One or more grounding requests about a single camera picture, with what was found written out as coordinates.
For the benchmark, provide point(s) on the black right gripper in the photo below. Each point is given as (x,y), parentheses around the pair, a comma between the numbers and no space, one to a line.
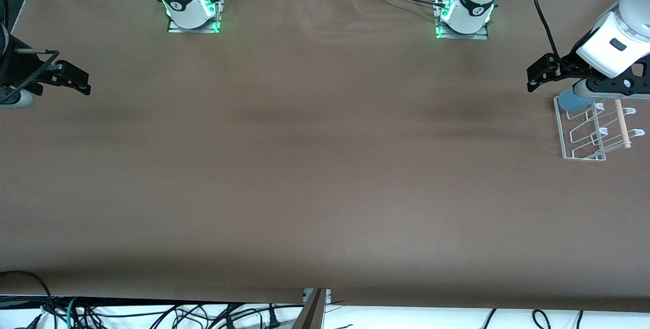
(15,67)

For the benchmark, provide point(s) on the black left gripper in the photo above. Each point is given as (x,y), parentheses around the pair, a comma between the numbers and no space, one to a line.
(569,63)

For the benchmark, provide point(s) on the brown table cover sheet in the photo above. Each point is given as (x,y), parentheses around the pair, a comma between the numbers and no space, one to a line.
(325,166)

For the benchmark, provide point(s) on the wooden strut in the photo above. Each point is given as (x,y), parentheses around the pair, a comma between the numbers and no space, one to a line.
(312,314)

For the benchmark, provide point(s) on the blue plastic cup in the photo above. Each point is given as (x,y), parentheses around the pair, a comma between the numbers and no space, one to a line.
(574,101)

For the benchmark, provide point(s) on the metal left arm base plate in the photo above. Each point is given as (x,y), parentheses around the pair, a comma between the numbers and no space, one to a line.
(462,36)

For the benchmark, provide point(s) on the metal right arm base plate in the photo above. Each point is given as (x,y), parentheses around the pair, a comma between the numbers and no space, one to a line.
(193,28)

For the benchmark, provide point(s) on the metal table edge bracket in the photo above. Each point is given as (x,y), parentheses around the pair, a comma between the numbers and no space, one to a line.
(328,296)

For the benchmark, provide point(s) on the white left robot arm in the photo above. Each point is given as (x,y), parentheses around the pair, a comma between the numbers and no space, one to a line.
(617,39)

